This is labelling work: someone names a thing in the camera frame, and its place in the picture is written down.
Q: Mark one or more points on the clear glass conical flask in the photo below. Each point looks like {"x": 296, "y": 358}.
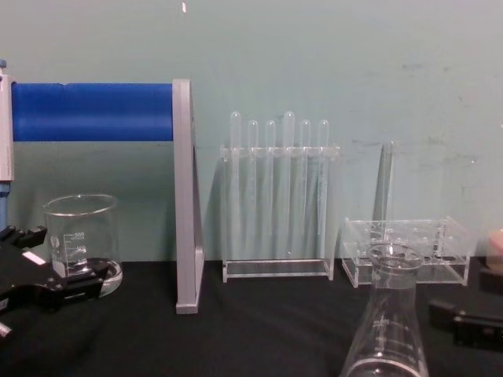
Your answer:
{"x": 389, "y": 314}

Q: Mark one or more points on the blue cylinder bar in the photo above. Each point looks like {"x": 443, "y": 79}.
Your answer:
{"x": 94, "y": 112}

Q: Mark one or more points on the grey stand frame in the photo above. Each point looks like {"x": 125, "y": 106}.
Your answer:
{"x": 184, "y": 196}

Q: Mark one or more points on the clear glass test tube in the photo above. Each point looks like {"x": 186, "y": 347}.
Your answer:
{"x": 386, "y": 188}

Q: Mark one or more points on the pale pink object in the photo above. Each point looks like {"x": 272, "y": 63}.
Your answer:
{"x": 496, "y": 245}

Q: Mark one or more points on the white and blue pipettor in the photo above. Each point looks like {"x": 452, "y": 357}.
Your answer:
{"x": 4, "y": 129}

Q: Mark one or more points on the clear acrylic tube rack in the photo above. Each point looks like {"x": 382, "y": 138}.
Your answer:
{"x": 444, "y": 251}

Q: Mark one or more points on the clear glass beaker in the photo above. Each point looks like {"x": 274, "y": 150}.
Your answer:
{"x": 82, "y": 231}

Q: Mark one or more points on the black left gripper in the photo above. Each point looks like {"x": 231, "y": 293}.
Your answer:
{"x": 21, "y": 275}

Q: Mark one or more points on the clear acrylic pipette rack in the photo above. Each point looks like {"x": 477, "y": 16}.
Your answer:
{"x": 275, "y": 271}

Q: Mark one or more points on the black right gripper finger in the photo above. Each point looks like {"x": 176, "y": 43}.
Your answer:
{"x": 475, "y": 330}
{"x": 493, "y": 279}

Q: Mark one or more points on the black table cloth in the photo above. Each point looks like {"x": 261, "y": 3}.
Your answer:
{"x": 251, "y": 337}

